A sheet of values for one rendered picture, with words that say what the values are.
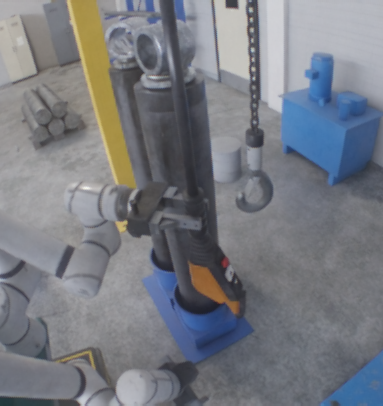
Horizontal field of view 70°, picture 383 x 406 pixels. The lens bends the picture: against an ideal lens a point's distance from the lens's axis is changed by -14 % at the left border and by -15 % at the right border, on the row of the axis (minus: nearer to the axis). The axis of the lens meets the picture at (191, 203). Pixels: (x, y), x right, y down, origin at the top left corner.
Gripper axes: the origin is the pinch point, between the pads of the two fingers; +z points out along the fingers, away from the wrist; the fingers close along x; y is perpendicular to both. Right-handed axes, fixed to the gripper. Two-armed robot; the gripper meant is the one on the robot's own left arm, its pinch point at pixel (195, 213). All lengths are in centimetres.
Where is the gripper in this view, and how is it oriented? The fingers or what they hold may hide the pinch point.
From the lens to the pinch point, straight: 67.2
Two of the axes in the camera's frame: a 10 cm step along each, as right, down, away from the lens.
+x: 3.0, -6.4, 7.1
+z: 9.5, 1.1, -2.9
